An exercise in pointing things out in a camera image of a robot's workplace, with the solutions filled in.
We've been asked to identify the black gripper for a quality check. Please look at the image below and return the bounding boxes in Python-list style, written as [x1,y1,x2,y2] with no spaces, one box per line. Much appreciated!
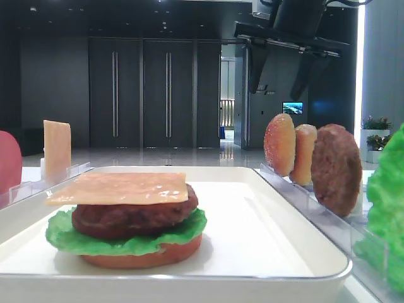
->
[234,1,350,100]

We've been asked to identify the sesame top bun being placed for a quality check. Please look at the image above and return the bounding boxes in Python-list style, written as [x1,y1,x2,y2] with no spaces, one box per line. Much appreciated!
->
[289,124,317,186]

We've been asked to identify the spare brown meat patty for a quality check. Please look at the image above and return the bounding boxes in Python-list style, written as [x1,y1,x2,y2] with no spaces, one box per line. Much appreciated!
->
[311,124,362,217]

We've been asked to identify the cheese slice on burger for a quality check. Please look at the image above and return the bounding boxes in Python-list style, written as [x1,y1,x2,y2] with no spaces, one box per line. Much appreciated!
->
[45,172,188,206]

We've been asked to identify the spare green lettuce leaf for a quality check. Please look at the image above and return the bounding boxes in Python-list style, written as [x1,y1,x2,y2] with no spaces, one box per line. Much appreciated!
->
[353,127,403,294]

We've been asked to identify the meat patty on burger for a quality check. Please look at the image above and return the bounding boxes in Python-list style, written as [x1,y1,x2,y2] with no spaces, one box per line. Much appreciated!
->
[71,185,198,240]

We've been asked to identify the spare standing cheese slice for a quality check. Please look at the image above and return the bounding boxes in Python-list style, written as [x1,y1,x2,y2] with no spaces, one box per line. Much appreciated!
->
[43,120,71,181]

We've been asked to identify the lettuce leaf on burger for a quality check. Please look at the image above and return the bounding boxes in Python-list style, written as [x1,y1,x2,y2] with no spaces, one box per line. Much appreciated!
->
[45,208,207,256]

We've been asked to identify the red tomato slice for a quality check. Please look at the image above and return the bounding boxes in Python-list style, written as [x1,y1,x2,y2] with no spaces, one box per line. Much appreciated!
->
[0,131,23,194]

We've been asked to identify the spare sesame top bun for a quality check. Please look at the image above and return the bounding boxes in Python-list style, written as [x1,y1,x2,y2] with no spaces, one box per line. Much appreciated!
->
[263,114,296,177]

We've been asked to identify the potted flowers in planter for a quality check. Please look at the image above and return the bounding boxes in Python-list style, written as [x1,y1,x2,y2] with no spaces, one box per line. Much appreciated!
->
[360,116,391,163]

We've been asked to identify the dark double doors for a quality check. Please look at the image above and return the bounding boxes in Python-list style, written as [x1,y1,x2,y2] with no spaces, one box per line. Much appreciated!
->
[89,38,221,148]

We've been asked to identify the bottom bun on burger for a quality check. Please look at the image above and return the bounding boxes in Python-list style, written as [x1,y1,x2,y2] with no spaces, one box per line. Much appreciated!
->
[81,235,202,270]

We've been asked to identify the white rectangular metal tray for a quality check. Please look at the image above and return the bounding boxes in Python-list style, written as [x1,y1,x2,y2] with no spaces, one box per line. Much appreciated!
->
[1,167,352,302]

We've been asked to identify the wall monitor screen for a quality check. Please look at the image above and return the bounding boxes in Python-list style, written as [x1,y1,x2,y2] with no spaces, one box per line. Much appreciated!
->
[282,102,304,115]

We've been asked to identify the clear right long rail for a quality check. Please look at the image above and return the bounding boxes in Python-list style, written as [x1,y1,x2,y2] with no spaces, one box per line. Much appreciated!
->
[259,163,403,302]

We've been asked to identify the clear long rail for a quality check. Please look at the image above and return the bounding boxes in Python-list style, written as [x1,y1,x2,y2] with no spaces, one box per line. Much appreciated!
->
[1,162,91,209]
[259,163,403,302]

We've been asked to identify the clear left long rail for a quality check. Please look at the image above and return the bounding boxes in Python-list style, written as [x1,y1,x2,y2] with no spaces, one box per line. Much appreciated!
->
[1,162,91,209]

